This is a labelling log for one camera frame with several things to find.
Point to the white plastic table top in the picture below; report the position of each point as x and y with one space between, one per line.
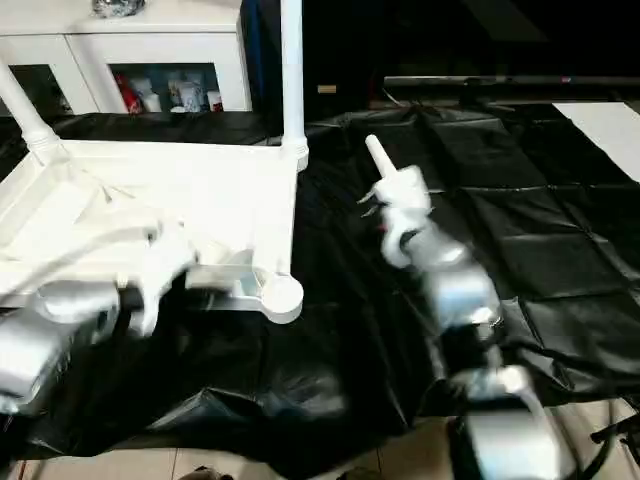
175 175

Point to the white plastic table leg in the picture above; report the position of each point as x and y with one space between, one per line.
25 110
292 75
376 150

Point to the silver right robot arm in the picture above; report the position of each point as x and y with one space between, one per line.
460 295

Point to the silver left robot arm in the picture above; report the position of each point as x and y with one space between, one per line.
45 325

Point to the dark robot foot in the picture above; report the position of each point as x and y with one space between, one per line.
205 473

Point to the white bottle behind glass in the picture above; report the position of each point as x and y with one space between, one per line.
153 102

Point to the white jar behind glass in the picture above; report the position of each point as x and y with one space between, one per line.
215 100

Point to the red packet behind glass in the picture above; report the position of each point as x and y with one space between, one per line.
129 95

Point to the small yellow label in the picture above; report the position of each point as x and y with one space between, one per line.
327 89

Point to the white glass-door cabinet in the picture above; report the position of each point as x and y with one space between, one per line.
125 45

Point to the black work mat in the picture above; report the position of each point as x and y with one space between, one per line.
450 300

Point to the patterned bowl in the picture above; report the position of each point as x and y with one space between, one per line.
117 7

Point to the long black bar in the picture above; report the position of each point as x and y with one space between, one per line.
500 81

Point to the black tripod leg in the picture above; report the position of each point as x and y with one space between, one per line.
615 431

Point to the flat white sheet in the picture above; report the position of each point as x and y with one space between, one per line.
605 130

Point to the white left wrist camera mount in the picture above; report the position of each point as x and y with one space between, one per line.
165 260

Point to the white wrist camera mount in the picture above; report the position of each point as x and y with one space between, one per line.
405 195
165 260

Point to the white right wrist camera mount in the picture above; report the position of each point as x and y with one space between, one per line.
405 195

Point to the dark blue upright post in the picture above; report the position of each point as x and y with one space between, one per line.
257 55

